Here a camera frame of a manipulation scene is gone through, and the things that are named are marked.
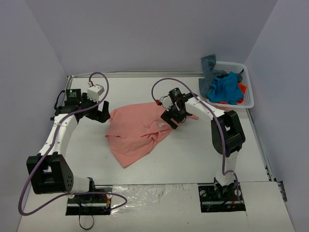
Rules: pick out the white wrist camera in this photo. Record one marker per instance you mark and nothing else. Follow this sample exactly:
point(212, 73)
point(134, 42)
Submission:
point(164, 101)
point(94, 92)

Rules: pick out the orange t shirt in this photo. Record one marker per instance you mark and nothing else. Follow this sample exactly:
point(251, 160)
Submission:
point(231, 94)

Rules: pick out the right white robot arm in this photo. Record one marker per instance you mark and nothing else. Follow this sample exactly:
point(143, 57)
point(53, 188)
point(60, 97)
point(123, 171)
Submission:
point(227, 134)

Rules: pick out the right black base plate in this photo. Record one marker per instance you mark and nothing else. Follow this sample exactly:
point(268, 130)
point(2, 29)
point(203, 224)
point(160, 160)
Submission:
point(215, 199)

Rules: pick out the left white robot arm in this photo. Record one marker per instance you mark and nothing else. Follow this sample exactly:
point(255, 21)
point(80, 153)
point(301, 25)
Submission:
point(49, 171)

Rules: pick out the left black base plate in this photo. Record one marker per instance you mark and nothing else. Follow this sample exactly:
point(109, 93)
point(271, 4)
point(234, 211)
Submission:
point(88, 205)

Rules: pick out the white plastic basket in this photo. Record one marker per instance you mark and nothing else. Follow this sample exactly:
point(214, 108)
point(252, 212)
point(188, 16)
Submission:
point(237, 68)

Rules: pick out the grey t shirt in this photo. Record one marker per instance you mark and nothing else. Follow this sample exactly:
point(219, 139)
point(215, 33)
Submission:
point(208, 63)

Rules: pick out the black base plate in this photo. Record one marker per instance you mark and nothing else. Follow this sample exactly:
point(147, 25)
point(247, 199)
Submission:
point(88, 205)
point(215, 199)

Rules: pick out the pink t shirt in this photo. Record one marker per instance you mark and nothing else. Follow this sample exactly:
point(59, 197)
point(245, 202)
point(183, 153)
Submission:
point(135, 130)

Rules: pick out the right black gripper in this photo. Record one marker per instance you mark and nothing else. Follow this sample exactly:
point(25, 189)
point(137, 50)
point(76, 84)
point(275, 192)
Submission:
point(170, 117)

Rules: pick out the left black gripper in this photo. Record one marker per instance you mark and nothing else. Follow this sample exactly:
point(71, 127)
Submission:
point(97, 112)

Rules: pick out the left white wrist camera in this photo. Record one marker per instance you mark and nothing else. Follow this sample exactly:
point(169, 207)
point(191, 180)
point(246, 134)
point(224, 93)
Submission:
point(94, 92)

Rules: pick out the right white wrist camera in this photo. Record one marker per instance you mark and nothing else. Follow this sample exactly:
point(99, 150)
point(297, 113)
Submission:
point(164, 101)

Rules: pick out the blue t shirt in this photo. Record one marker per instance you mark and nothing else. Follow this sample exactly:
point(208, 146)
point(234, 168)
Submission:
point(231, 78)

